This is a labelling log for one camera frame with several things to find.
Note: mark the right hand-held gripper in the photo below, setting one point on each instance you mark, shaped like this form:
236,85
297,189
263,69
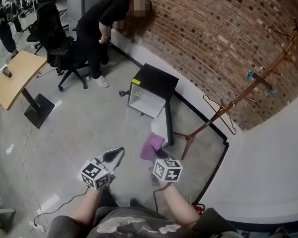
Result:
167,171

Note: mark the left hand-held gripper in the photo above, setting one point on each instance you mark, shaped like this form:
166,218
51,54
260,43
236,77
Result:
94,173

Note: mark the purple cleaning cloth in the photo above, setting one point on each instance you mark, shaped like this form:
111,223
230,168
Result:
150,145

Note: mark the black mini fridge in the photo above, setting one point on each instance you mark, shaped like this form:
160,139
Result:
156,79

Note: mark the person's right forearm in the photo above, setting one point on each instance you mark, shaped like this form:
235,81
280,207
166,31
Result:
181,207

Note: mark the person's left forearm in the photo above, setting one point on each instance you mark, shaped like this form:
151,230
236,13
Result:
89,207

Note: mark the person's left black shoe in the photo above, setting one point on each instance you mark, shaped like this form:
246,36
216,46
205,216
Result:
109,198

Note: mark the person's black shoe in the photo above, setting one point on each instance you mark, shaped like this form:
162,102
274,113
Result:
134,202
109,198

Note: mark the person's right black shoe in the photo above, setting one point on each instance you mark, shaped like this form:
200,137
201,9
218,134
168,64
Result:
134,202

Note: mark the red fire extinguisher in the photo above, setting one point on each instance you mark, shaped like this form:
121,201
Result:
198,208

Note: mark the white power strip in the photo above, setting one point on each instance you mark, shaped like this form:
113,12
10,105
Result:
38,227

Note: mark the brown wooden coat rack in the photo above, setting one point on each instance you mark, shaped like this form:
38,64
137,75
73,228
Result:
238,100

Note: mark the black framed glass door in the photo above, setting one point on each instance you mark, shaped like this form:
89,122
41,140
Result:
263,225

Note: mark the light wooden desk black base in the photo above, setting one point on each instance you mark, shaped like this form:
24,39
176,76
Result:
17,78

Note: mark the teal clip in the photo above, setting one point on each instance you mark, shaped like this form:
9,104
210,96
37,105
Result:
272,91
250,76

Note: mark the black office chair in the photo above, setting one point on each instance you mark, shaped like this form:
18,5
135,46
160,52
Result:
52,33

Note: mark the grey metal frame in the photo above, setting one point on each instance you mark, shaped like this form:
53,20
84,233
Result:
2,211

